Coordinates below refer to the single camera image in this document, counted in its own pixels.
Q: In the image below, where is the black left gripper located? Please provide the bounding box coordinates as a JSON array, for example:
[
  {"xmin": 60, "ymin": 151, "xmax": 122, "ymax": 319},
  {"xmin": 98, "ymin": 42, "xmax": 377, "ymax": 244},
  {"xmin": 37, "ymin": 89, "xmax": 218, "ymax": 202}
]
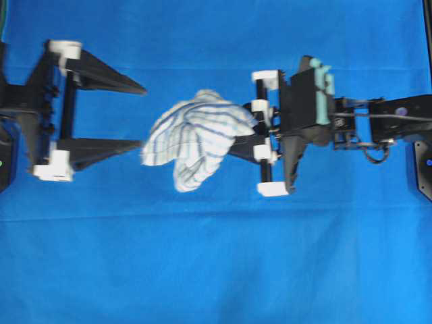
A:
[{"xmin": 1, "ymin": 40, "xmax": 147, "ymax": 182}]

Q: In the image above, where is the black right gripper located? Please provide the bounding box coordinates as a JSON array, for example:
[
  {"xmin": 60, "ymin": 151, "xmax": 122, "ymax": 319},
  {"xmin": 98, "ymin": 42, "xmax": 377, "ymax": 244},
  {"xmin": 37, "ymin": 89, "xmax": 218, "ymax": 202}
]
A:
[{"xmin": 228, "ymin": 55, "xmax": 350, "ymax": 196}]

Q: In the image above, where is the white blue-striped towel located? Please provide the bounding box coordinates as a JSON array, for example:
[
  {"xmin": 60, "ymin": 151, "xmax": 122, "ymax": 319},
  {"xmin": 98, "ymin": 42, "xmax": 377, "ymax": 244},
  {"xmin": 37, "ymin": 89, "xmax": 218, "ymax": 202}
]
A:
[{"xmin": 141, "ymin": 89, "xmax": 257, "ymax": 192}]

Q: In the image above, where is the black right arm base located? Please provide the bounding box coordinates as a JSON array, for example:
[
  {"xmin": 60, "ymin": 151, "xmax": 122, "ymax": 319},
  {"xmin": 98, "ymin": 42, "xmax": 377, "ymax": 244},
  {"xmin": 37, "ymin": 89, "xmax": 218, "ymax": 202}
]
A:
[{"xmin": 406, "ymin": 141, "xmax": 431, "ymax": 203}]

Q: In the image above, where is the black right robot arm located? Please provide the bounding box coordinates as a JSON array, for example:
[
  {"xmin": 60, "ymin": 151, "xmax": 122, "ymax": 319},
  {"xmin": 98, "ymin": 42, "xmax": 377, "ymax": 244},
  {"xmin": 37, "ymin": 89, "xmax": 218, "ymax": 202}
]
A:
[{"xmin": 229, "ymin": 55, "xmax": 431, "ymax": 198}]

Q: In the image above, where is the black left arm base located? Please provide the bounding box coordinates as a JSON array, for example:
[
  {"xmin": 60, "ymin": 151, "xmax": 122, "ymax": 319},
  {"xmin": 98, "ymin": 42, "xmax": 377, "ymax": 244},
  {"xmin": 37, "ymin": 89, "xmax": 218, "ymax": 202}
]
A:
[{"xmin": 0, "ymin": 115, "xmax": 20, "ymax": 192}]

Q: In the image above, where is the blue table cloth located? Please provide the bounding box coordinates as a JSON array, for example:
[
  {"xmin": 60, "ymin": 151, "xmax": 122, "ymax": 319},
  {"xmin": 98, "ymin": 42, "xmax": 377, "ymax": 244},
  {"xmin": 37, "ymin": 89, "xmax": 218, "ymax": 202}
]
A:
[{"xmin": 1, "ymin": 1, "xmax": 431, "ymax": 323}]

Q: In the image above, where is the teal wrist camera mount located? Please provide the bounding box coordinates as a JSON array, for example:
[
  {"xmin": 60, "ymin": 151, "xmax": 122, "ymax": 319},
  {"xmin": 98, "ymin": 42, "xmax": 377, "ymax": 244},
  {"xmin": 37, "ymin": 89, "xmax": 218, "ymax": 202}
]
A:
[{"xmin": 309, "ymin": 57, "xmax": 335, "ymax": 126}]

